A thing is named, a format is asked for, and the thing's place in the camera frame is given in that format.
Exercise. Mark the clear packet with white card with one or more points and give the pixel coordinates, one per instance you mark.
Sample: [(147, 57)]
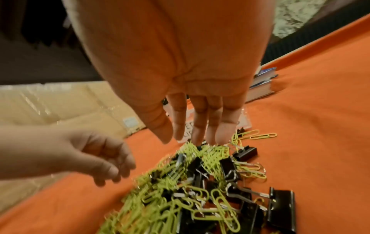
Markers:
[(244, 118)]

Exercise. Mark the person's right hand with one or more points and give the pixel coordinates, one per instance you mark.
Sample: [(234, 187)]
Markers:
[(162, 50)]

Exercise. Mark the blue cover book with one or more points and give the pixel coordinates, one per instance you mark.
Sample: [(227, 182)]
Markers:
[(267, 72)]

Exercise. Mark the green patterned rug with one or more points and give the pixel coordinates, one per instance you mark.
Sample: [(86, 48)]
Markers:
[(297, 16)]

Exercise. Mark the brown cardboard box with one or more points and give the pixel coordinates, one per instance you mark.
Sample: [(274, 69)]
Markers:
[(57, 107)]

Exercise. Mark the orange tablecloth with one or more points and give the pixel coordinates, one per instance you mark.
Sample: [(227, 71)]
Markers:
[(312, 128)]

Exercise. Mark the black ribbed mat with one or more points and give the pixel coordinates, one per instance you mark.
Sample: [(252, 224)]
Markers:
[(284, 51)]

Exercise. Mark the group of black binder clips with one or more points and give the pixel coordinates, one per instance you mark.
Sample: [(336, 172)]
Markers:
[(245, 201)]

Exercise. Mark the pile of yellow-green paper clips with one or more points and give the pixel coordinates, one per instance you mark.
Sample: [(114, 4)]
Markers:
[(173, 194)]

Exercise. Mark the person's left hand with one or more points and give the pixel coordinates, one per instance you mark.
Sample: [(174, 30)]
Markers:
[(57, 150)]

